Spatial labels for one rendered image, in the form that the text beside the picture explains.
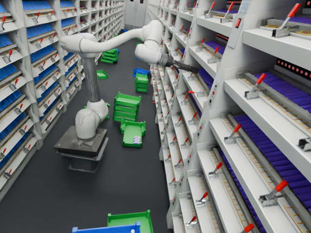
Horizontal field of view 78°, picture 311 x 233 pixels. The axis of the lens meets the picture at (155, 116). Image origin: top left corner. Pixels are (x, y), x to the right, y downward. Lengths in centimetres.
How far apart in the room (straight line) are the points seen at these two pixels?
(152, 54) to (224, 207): 92
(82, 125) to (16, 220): 75
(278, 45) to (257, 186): 42
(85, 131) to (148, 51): 82
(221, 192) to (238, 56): 56
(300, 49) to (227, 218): 59
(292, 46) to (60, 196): 165
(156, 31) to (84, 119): 84
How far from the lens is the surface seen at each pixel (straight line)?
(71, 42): 149
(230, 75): 88
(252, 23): 86
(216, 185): 91
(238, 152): 78
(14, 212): 174
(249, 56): 89
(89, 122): 161
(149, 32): 133
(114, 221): 159
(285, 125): 62
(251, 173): 72
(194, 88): 128
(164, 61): 129
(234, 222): 83
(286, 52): 64
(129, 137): 220
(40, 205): 172
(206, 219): 104
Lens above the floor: 138
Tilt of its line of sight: 30 degrees down
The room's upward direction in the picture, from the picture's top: 12 degrees clockwise
